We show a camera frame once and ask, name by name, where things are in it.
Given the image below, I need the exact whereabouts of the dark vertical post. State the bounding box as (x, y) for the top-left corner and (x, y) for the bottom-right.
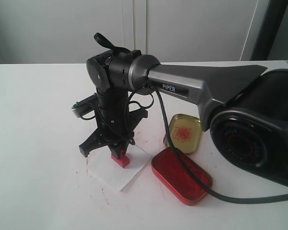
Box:
(250, 0), (288, 61)

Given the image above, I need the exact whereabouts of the white cabinet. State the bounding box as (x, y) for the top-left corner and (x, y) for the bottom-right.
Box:
(0, 0), (269, 64)

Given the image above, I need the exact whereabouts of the red stamp block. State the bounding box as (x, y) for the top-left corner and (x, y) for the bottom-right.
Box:
(111, 149), (130, 168)

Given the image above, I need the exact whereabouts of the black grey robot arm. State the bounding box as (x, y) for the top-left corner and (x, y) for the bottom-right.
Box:
(73, 48), (288, 187)

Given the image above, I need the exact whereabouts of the red ink pad tin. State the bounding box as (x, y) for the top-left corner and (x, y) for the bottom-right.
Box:
(151, 148), (213, 206)

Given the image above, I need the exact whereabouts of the gold tin lid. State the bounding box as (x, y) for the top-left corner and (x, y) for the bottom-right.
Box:
(169, 114), (202, 155)

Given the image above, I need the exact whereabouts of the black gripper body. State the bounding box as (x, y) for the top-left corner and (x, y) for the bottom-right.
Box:
(79, 91), (148, 158)

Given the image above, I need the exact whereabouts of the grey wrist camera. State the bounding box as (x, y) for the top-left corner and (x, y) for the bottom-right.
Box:
(72, 93), (97, 118)

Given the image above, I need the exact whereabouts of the white paper sheet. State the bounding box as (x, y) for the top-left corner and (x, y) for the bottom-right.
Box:
(87, 145), (151, 191)

